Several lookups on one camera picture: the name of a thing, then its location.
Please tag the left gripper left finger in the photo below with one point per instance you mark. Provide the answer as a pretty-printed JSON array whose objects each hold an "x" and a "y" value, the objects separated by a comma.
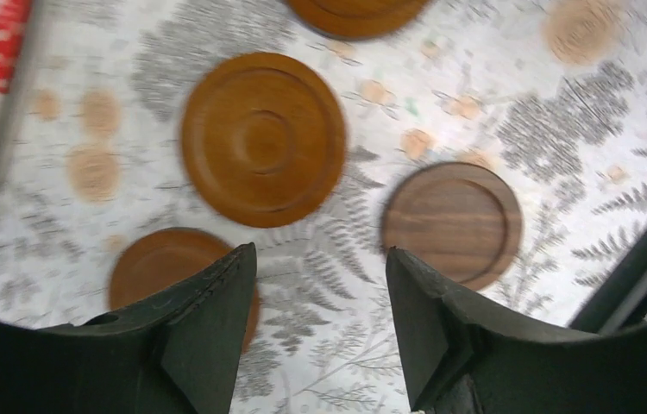
[{"x": 41, "y": 383}]

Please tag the brown coaster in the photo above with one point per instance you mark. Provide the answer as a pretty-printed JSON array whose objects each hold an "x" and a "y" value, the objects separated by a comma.
[
  {"x": 263, "y": 139},
  {"x": 169, "y": 268},
  {"x": 356, "y": 19}
]

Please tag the dark walnut coaster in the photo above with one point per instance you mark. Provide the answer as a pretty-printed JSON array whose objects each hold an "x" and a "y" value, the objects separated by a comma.
[{"x": 461, "y": 219}]

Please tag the floral tablecloth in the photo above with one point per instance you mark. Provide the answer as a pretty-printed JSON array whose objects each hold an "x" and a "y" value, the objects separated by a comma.
[{"x": 549, "y": 95}]

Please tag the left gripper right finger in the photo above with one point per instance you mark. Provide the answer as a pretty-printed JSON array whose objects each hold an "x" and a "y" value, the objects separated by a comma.
[{"x": 461, "y": 352}]

